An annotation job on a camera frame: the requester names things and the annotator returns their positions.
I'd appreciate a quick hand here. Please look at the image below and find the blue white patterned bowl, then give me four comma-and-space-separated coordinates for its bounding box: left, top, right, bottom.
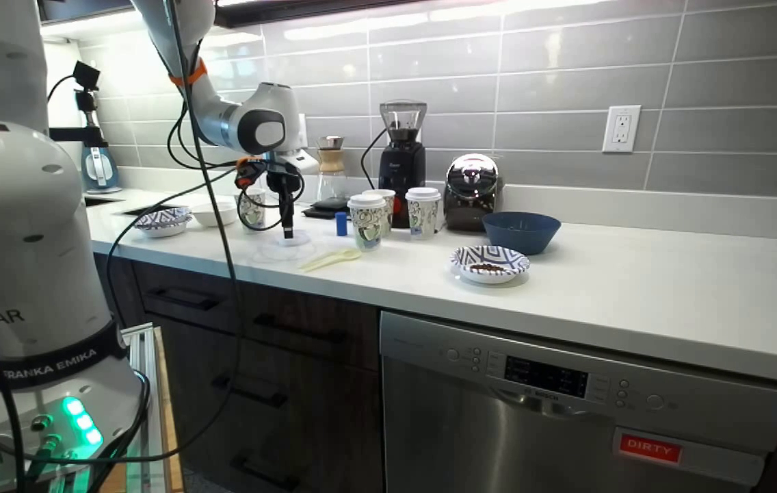
134, 204, 195, 242

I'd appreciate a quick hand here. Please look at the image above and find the red dirty magnet sign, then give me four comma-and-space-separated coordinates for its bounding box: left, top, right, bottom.
616, 430, 685, 468

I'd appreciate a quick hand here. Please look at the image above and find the black coffee scale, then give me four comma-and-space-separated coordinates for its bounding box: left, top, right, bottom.
303, 201, 350, 222

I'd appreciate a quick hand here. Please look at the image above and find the blue white patterned plate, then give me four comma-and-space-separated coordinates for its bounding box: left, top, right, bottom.
450, 242, 534, 289

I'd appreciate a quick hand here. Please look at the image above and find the dark wood base cabinet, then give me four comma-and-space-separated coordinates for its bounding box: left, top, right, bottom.
97, 256, 383, 493

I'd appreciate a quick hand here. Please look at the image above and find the pale chopstick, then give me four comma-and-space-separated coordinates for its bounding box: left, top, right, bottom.
302, 248, 365, 270
303, 253, 366, 275

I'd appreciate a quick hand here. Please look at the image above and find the round chrome black appliance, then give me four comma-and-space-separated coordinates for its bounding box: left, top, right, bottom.
441, 152, 506, 233

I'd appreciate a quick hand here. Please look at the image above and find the dark upper cabinet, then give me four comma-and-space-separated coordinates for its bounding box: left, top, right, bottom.
35, 0, 410, 30

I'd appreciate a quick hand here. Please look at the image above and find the white wall outlet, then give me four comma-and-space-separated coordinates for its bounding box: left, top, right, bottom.
600, 103, 642, 156

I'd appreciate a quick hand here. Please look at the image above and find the black coffee grinder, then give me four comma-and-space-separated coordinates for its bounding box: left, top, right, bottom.
378, 100, 429, 231

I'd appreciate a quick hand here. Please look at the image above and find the glass pour-over coffee carafe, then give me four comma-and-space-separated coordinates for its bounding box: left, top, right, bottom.
314, 135, 350, 208

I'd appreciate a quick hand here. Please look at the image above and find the dark blue bowl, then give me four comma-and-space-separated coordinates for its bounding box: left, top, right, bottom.
481, 208, 565, 259

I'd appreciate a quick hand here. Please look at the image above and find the patterned paper cup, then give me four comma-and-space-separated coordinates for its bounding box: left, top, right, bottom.
235, 189, 273, 233
347, 189, 394, 253
402, 185, 445, 242

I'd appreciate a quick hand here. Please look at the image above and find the black camera on mount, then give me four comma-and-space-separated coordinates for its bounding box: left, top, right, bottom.
68, 57, 103, 115

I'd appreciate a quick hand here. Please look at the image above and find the clear glass kettle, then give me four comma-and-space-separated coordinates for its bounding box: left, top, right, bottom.
76, 127, 125, 197

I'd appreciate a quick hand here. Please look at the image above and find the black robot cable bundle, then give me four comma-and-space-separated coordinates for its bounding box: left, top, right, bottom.
98, 0, 303, 468

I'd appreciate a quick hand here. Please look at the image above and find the stainless steel dishwasher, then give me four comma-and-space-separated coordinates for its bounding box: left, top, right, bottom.
376, 308, 777, 493

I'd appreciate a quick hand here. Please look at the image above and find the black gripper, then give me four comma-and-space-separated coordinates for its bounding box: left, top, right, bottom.
262, 156, 306, 242

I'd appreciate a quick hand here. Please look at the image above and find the white plastic cup lid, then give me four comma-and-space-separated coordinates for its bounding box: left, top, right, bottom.
262, 231, 318, 256

